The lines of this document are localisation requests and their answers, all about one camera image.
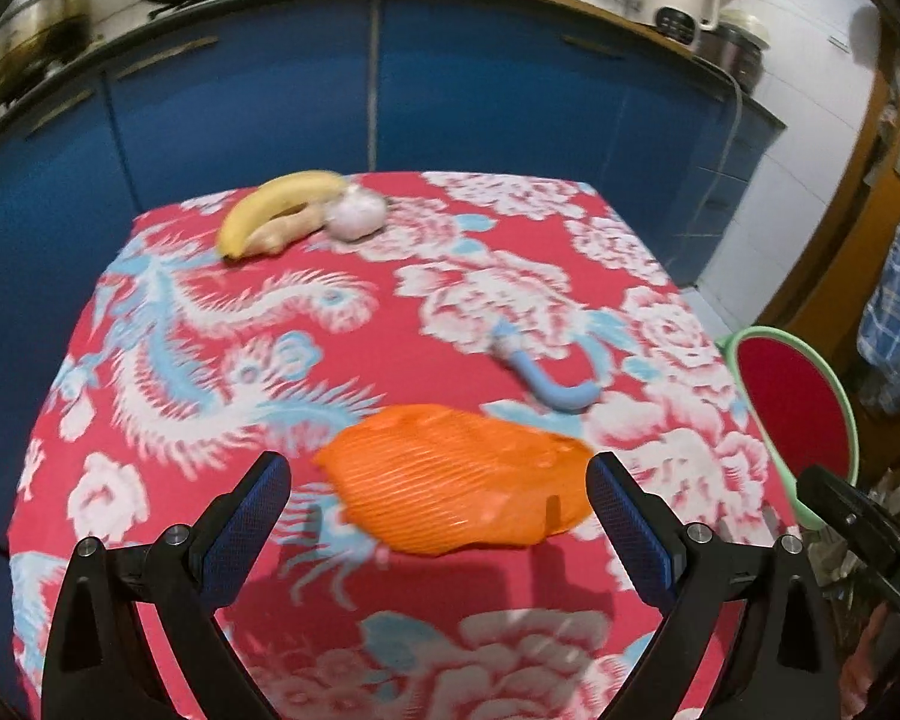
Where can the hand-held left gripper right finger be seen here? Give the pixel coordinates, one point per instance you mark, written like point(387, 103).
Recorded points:
point(634, 532)

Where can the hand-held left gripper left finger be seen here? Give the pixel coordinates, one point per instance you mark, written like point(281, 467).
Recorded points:
point(244, 525)

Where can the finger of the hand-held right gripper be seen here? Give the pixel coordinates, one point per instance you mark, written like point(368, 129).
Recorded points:
point(840, 510)

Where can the red basin with green rim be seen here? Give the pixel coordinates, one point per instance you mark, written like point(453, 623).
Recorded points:
point(791, 405)

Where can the orange mesh bag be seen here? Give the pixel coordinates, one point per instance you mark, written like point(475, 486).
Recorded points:
point(457, 480)

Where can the light blue bent tube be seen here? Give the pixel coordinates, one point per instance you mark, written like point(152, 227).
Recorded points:
point(551, 390)

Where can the ginger root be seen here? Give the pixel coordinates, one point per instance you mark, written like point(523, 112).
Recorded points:
point(292, 229)

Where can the yellow banana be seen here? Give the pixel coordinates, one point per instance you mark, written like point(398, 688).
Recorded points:
point(270, 206)

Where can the red floral tablecloth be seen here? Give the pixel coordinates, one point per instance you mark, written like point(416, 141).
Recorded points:
point(435, 262)

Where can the garlic bulb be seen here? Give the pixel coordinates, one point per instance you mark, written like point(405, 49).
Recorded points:
point(356, 214)

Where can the blue kitchen cabinet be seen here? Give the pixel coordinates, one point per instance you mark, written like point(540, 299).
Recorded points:
point(495, 90)

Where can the dark rice cooker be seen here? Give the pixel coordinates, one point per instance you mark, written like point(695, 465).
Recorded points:
point(735, 52)

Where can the large steel stockpot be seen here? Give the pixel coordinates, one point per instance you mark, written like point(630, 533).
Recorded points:
point(37, 30)

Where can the wooden door frame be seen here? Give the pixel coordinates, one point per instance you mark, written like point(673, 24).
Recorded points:
point(832, 225)

